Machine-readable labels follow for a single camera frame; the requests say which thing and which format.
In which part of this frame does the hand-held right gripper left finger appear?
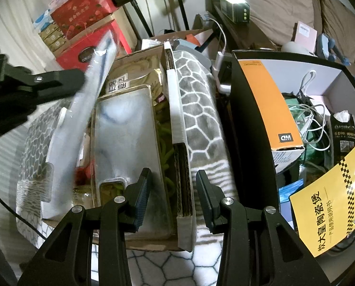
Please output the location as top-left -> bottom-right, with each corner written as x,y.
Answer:
17,167 -> 153,286

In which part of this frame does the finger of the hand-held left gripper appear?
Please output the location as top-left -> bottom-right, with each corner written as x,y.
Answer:
2,67 -> 86,96
0,90 -> 75,144

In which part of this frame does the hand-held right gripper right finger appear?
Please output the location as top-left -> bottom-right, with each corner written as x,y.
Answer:
195,169 -> 339,286

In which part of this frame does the clear plastic blister package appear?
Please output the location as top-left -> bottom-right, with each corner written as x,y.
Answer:
40,31 -> 119,221

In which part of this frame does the green cable coil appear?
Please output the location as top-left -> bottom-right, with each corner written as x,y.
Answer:
155,118 -> 178,199

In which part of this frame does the tan carton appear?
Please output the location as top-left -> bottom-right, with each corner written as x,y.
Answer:
43,29 -> 64,45
38,20 -> 59,36
50,38 -> 67,53

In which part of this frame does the red gift box lower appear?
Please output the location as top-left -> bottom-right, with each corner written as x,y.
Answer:
56,21 -> 134,71

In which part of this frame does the red gift box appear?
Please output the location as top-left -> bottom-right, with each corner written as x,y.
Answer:
50,0 -> 119,40
56,21 -> 134,71

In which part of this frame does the blue and white carton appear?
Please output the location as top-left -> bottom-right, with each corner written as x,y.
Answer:
32,8 -> 55,32

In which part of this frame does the black storage box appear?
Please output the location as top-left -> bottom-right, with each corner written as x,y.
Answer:
229,49 -> 355,286

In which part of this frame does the red gift box upper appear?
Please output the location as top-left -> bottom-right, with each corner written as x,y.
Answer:
50,0 -> 119,40

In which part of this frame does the beige snack bag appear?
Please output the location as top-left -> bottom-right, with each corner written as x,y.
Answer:
105,44 -> 166,109

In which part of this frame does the blue plastic packet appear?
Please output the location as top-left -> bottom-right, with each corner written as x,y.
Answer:
277,179 -> 306,225

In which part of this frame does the speaker stand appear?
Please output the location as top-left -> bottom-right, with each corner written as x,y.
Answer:
174,0 -> 191,33
129,0 -> 155,38

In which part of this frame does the orange and white box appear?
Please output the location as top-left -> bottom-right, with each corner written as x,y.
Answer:
237,59 -> 305,174

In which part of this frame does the yellow checkered booklet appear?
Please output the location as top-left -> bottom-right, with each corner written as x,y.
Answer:
288,144 -> 355,259

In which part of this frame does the cardboard box with orange item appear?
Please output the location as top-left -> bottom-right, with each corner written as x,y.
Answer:
141,29 -> 214,52

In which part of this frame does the black paper packet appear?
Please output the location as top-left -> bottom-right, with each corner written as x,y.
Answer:
329,110 -> 355,168

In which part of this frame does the white round object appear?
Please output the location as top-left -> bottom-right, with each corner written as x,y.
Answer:
280,41 -> 311,56

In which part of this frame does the pink box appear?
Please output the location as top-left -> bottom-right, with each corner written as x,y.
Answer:
293,20 -> 318,52

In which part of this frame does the blue plastic device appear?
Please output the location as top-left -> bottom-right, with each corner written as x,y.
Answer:
315,34 -> 353,66

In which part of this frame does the beige sofa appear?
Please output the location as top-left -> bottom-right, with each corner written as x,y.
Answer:
221,0 -> 355,76

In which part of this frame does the black cable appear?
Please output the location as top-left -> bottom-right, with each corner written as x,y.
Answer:
0,183 -> 48,241

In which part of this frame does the white cable bundle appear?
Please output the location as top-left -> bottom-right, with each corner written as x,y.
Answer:
286,69 -> 334,153

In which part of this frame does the white charger with cable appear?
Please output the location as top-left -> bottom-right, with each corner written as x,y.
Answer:
206,16 -> 234,95

